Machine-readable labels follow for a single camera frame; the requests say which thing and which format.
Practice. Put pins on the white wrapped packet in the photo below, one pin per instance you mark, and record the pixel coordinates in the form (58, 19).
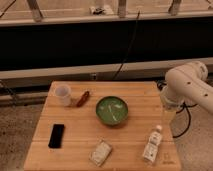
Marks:
(100, 153)

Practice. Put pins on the green ceramic bowl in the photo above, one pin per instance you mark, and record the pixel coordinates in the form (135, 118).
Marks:
(112, 110)

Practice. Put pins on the white plastic cup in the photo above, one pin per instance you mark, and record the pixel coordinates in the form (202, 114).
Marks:
(63, 94)

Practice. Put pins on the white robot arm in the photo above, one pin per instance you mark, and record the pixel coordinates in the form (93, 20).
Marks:
(183, 82)

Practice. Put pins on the brown sausage-shaped object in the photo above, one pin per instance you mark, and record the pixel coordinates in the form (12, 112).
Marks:
(83, 99)

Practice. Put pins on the small white plastic bottle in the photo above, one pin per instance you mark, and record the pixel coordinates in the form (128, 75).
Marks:
(151, 148)

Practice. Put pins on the black rectangular block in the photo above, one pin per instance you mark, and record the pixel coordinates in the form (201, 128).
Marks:
(56, 136)

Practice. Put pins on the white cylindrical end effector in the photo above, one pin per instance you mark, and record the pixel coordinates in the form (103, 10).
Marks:
(167, 115)

